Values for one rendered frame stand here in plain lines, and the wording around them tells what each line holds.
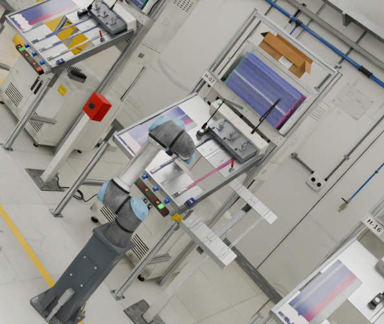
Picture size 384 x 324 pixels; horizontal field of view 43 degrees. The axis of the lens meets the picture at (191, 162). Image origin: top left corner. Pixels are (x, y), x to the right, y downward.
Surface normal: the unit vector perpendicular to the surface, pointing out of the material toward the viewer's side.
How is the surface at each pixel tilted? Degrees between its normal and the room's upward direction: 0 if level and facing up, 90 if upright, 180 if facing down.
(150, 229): 90
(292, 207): 90
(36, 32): 47
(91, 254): 90
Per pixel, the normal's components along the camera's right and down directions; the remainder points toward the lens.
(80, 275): -0.31, 0.08
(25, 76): -0.48, -0.08
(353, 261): 0.10, -0.59
